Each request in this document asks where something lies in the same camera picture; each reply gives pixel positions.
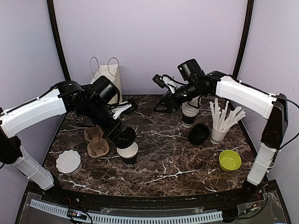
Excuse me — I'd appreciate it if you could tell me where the green bowl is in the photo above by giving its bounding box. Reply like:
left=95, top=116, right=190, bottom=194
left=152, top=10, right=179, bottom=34
left=219, top=150, right=242, bottom=172

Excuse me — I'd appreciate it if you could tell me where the stack of paper cups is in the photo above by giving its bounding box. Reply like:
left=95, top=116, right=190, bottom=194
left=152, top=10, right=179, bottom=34
left=182, top=98, right=199, bottom=128

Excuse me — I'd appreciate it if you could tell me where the right black frame post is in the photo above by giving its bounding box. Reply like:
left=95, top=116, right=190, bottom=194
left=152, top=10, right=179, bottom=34
left=232, top=0, right=255, bottom=79

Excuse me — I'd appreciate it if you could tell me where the left black frame post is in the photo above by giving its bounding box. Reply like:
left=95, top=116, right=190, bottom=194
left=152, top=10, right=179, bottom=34
left=46, top=0, right=71, bottom=84

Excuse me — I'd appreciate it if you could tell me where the brown cardboard cup carrier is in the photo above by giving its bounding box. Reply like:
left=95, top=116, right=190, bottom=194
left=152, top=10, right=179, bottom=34
left=84, top=126, right=110, bottom=158

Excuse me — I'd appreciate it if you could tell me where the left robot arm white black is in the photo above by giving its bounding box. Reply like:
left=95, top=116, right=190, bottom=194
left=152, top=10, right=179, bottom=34
left=0, top=76, right=136, bottom=203

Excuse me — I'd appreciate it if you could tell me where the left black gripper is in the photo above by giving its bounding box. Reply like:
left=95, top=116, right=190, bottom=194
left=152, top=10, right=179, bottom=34
left=83, top=98, right=131, bottom=143

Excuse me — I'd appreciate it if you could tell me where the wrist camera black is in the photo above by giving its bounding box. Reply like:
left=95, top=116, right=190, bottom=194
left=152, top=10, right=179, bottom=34
left=178, top=58, right=205, bottom=83
left=91, top=76, right=120, bottom=105

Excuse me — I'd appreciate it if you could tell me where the black frame post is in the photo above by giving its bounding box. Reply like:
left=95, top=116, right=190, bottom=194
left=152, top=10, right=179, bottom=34
left=46, top=0, right=71, bottom=84
left=232, top=0, right=255, bottom=79

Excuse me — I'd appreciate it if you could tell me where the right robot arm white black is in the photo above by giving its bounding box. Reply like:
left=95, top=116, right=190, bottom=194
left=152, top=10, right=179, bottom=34
left=154, top=71, right=288, bottom=203

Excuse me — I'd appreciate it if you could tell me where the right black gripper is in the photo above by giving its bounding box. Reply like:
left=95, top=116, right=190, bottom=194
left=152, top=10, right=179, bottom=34
left=153, top=80, right=203, bottom=113

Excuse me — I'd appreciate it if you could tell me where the bundle of wrapped straws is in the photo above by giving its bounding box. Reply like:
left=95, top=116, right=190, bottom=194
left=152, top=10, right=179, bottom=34
left=209, top=98, right=246, bottom=132

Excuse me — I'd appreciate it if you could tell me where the cream paper bag with handles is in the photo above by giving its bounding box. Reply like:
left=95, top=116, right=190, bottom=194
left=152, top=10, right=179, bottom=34
left=89, top=56, right=123, bottom=104

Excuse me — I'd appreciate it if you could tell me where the white scalloped bowl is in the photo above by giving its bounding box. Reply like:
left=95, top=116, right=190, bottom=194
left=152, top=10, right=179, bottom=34
left=56, top=149, right=82, bottom=175

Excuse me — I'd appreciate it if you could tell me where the white cup holding straws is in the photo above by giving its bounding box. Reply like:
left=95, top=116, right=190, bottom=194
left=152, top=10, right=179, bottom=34
left=210, top=126, right=228, bottom=145

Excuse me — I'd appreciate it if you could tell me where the black paper coffee cup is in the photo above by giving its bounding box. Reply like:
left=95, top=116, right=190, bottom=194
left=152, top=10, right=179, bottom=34
left=117, top=142, right=139, bottom=168

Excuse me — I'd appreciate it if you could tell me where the stack of black lids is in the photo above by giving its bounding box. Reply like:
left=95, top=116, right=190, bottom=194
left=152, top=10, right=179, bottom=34
left=188, top=123, right=210, bottom=146

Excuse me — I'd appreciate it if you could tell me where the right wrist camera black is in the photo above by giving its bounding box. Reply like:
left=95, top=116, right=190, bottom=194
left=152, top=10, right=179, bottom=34
left=178, top=58, right=205, bottom=83

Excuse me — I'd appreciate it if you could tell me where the white cable duct strip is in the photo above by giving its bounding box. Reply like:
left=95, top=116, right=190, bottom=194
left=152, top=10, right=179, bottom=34
left=29, top=199, right=223, bottom=224

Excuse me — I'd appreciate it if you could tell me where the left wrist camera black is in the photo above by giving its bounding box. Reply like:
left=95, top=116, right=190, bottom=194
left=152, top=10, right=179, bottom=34
left=91, top=76, right=120, bottom=105

